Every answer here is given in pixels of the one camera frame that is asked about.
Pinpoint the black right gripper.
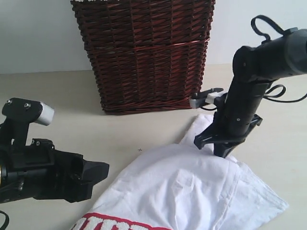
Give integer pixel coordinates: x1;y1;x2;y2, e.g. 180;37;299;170
194;79;269;158

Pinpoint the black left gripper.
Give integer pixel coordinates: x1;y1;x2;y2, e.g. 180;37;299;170
0;139;110;203

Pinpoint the white t-shirt with red logo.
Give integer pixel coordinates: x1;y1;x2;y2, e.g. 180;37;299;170
73;115;288;230

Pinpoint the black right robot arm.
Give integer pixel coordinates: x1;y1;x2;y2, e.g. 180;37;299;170
190;28;307;158

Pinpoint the dark brown wicker basket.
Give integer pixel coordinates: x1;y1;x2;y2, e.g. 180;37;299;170
71;0;216;115

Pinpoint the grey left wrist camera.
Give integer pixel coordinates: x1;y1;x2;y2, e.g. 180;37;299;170
0;97;55;147

